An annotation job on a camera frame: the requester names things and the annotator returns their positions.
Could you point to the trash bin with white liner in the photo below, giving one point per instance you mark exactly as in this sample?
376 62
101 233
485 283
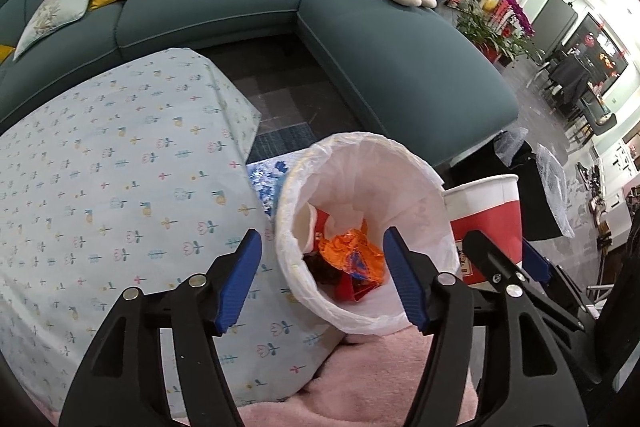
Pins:
390 177

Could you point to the dark draped chair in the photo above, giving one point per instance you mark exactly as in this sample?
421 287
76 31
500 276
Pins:
567 79

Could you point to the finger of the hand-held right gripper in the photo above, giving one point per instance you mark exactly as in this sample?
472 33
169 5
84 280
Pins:
487 259
535 262

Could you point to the red packet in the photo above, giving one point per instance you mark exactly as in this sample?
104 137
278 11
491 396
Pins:
347 292

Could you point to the blue white patterned bag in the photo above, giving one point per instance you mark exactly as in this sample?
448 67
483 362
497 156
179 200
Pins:
267 179

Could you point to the crinkled orange wrapper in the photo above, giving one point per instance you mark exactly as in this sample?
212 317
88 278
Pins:
345 249

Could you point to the light blue printed tablecloth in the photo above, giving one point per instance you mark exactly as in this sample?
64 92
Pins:
125 157

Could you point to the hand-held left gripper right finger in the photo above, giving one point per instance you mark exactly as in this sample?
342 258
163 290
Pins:
405 282

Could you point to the black box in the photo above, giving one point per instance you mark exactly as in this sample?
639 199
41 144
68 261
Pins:
532 207

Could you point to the red and white paper cup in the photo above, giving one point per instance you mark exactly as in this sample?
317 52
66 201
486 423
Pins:
306 229
480 217

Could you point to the teal sectional sofa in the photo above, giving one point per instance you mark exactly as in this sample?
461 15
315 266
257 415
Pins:
400 72

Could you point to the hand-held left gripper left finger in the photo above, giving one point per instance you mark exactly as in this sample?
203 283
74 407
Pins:
240 279

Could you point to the clear bubble wrap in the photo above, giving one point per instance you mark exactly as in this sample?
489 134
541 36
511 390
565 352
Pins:
507 144
552 187

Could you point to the green potted plant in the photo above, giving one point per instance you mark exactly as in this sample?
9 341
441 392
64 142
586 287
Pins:
480 27

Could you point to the grey-blue embroidered cushion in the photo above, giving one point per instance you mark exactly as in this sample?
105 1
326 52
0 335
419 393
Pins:
55 12

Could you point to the dark brown wrapper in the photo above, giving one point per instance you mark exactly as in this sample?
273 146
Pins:
322 269

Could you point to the pink fleece cloth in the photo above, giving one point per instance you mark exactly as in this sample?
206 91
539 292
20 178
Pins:
360 377

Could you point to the purple orchid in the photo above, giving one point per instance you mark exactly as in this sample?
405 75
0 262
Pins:
517 14

